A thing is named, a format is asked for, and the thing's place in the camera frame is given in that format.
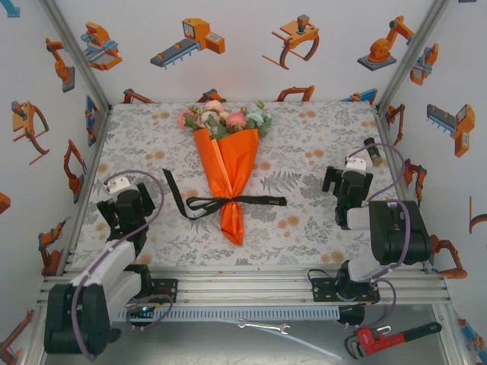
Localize grey slotted cable duct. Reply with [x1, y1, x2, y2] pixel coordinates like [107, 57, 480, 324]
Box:
[117, 306, 340, 323]

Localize peach fake rose stem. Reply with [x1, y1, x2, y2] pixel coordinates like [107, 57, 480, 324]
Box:
[204, 99, 231, 115]

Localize orange wrapping paper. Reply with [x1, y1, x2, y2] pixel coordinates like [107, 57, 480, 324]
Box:
[193, 128, 260, 247]

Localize silver open-end spanner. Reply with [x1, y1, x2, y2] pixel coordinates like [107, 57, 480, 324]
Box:
[236, 318, 292, 335]

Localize small black controller board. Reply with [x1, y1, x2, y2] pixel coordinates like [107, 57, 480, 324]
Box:
[127, 303, 157, 319]

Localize coral pink fake rose stem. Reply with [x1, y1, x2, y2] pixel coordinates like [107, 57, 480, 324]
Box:
[226, 111, 248, 130]

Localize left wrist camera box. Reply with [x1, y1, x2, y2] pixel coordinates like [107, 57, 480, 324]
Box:
[104, 177, 132, 194]

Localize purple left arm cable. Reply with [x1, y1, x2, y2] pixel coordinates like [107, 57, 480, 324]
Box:
[72, 170, 172, 361]

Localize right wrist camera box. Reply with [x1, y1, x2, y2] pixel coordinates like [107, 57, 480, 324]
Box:
[344, 157, 368, 173]

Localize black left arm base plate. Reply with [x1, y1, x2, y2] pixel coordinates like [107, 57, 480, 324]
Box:
[150, 278, 180, 304]

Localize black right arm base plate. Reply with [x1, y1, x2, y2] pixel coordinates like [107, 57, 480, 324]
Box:
[310, 277, 381, 305]

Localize small jar with black cap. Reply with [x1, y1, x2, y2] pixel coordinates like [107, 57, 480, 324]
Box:
[363, 137, 384, 168]

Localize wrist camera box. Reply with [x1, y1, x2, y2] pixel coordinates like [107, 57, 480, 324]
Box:
[344, 157, 368, 173]
[104, 177, 132, 194]

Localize red pipe wrench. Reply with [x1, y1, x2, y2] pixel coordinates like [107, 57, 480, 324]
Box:
[344, 321, 443, 360]

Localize black printed ribbon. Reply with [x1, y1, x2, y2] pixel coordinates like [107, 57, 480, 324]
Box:
[161, 167, 289, 221]

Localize floral printed tablecloth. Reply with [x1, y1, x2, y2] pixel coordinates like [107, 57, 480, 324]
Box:
[72, 100, 423, 267]

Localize aluminium grooved base rails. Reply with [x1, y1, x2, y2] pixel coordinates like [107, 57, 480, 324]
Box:
[36, 265, 452, 307]

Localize mint fake rose stem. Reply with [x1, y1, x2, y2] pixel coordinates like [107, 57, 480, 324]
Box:
[246, 99, 274, 138]

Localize aluminium frame post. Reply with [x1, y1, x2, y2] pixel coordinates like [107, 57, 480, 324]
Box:
[37, 0, 113, 115]
[375, 0, 454, 113]

